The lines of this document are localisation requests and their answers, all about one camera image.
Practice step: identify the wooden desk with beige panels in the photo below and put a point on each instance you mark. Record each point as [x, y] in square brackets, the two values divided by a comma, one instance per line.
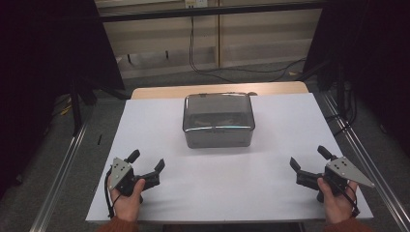
[264, 35]

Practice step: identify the grey transparent lidded box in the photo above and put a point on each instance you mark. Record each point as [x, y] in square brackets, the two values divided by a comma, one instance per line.
[218, 112]

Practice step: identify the person's right hand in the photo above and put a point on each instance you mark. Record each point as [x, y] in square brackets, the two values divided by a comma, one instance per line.
[338, 206]

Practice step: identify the black curtain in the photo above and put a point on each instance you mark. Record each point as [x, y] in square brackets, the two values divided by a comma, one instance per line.
[370, 48]
[48, 64]

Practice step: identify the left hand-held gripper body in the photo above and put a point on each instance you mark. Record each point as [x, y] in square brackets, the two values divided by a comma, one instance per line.
[122, 170]

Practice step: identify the person's left hand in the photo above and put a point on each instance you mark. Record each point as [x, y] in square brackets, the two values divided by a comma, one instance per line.
[127, 206]

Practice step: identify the black metal stand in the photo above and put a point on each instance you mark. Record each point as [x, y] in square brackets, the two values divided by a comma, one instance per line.
[76, 106]

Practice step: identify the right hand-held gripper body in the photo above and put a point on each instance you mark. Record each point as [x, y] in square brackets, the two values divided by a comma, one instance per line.
[345, 170]

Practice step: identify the metal floor rail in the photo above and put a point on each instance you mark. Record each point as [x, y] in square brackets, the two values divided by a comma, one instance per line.
[61, 174]
[370, 158]

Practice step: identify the white table mat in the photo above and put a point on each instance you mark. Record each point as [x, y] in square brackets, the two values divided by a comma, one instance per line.
[225, 180]

